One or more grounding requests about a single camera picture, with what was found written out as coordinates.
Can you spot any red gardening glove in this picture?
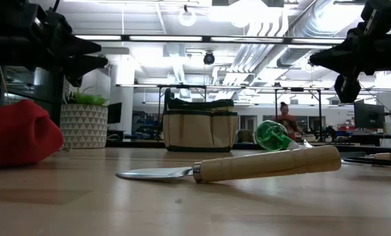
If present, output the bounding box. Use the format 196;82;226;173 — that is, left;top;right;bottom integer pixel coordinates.
0;99;64;168

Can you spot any black aluminium table frame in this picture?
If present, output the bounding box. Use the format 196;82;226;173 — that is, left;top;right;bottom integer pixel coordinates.
105;140;391;155

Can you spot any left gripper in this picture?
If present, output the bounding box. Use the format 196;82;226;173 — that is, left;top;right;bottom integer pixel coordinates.
26;3;109;88

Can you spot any round white ceiling lamp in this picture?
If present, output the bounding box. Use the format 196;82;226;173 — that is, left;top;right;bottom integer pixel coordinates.
178;5;197;28

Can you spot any beige green-trimmed gardening bag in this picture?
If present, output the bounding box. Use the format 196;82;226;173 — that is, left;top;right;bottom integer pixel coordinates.
162;87;239;153

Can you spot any large black monitor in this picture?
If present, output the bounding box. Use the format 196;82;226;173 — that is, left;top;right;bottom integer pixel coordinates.
353;100;386;130

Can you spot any person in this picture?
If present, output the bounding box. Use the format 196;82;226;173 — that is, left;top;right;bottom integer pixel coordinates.
276;101;304;142

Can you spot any black round ceiling fixture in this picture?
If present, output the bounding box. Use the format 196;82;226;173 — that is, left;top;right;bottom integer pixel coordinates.
203;51;216;66

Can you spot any tan chair back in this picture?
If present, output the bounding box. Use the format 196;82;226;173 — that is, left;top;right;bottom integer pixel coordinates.
237;128;255;144

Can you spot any long ceiling light bar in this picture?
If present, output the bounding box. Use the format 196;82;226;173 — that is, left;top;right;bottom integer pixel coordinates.
73;33;347;46

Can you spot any thin yellow hanging cord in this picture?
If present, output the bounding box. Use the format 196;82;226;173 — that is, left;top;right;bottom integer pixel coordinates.
0;65;11;106

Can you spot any dark background cabinet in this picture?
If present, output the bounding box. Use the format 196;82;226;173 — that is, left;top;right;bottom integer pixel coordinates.
0;65;65;127

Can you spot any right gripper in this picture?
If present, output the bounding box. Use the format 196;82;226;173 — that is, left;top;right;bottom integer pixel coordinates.
308;0;391;104

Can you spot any small black monitor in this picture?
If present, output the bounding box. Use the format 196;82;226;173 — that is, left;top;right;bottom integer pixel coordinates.
107;102;123;125

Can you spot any succulent in white patterned pot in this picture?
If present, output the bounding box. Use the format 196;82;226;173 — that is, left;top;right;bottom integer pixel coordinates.
60;85;110;150

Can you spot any black background rig frame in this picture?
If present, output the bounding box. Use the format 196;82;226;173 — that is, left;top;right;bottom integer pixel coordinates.
116;83;324;142

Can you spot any black background desk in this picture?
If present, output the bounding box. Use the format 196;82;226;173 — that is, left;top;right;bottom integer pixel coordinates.
333;132;391;148

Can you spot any narrow-blade trowel wooden handle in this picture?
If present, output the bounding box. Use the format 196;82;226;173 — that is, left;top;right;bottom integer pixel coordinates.
115;144;342;184

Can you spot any green spray bottle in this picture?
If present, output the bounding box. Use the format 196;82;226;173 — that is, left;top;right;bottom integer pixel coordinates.
254;119;313;152

